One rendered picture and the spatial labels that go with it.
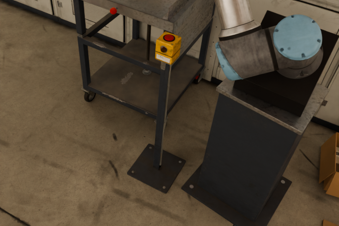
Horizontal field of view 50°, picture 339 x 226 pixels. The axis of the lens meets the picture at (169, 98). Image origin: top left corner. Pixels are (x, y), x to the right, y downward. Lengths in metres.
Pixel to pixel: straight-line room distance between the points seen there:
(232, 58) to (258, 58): 0.08
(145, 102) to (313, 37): 1.26
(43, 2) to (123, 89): 1.26
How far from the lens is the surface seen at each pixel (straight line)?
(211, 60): 2.61
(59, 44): 3.04
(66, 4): 3.11
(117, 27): 2.87
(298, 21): 1.27
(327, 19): 2.23
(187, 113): 2.46
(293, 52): 1.24
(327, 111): 2.57
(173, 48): 1.48
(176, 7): 1.78
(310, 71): 1.46
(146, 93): 2.31
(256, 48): 1.26
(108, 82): 2.38
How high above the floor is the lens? 1.76
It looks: 44 degrees down
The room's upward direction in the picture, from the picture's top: 6 degrees clockwise
